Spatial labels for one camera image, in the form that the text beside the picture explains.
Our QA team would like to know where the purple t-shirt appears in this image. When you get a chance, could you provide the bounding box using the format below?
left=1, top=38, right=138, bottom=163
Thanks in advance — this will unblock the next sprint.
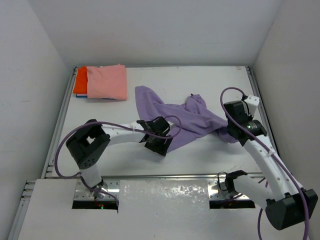
left=135, top=85, right=238, bottom=152

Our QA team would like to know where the aluminium left table rail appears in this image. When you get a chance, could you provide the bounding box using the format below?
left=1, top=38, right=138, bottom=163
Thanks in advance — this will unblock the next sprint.
left=40, top=67, right=78, bottom=179

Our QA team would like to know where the folded pink t-shirt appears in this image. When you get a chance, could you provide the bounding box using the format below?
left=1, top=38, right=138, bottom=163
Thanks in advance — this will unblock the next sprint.
left=86, top=64, right=128, bottom=101

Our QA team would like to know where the aluminium table rail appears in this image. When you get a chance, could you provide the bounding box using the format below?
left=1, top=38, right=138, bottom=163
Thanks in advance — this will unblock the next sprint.
left=245, top=66, right=278, bottom=153
left=40, top=67, right=78, bottom=179
left=44, top=172, right=264, bottom=180

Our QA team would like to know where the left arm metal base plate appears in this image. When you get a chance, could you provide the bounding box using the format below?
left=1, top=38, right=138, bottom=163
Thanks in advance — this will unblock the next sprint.
left=73, top=180, right=120, bottom=201

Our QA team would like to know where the aluminium front table rail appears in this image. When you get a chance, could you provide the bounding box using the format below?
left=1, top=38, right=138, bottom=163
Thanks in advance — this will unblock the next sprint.
left=44, top=172, right=264, bottom=180

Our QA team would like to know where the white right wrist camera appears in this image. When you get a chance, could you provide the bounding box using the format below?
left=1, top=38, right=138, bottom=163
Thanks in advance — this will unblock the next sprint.
left=243, top=95, right=260, bottom=116

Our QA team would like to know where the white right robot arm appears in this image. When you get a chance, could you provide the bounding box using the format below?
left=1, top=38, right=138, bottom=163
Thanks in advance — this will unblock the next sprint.
left=222, top=99, right=318, bottom=230

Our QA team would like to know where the folded orange t-shirt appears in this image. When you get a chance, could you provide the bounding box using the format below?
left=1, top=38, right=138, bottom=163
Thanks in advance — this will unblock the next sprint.
left=72, top=66, right=88, bottom=95

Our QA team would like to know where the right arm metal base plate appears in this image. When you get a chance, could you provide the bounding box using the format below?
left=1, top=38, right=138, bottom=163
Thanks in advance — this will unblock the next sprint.
left=207, top=179, right=250, bottom=201

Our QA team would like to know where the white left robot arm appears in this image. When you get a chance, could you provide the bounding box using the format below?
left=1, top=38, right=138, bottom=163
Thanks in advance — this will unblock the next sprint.
left=65, top=116, right=173, bottom=189

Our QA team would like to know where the aluminium right table rail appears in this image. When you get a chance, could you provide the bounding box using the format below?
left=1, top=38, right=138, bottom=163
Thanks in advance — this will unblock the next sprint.
left=245, top=66, right=278, bottom=153

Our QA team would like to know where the white foam front cover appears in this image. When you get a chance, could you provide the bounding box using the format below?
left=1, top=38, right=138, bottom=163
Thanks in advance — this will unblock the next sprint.
left=19, top=179, right=305, bottom=240

